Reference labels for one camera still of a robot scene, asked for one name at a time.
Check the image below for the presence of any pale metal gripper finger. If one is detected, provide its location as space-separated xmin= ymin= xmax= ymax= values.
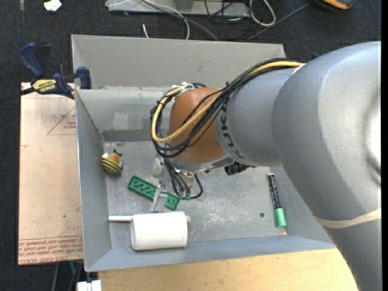
xmin=150 ymin=187 xmax=170 ymax=214
xmin=152 ymin=158 xmax=166 ymax=178

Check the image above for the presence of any dark green flat block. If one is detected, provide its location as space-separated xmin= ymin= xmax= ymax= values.
xmin=127 ymin=175 xmax=181 ymax=211

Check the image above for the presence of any white roll on rod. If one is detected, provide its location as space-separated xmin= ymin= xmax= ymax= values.
xmin=107 ymin=211 xmax=192 ymax=252

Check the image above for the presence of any yellow black striped toy bee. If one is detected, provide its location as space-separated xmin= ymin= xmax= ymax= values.
xmin=100 ymin=149 xmax=124 ymax=175

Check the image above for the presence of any grey metal bin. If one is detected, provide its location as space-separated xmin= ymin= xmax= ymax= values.
xmin=71 ymin=34 xmax=338 ymax=273

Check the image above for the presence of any black marker with green cap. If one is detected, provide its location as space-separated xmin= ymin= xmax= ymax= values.
xmin=267 ymin=173 xmax=287 ymax=229

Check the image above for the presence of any brown cardboard board red print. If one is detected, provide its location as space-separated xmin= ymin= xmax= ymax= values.
xmin=18 ymin=82 xmax=84 ymax=266

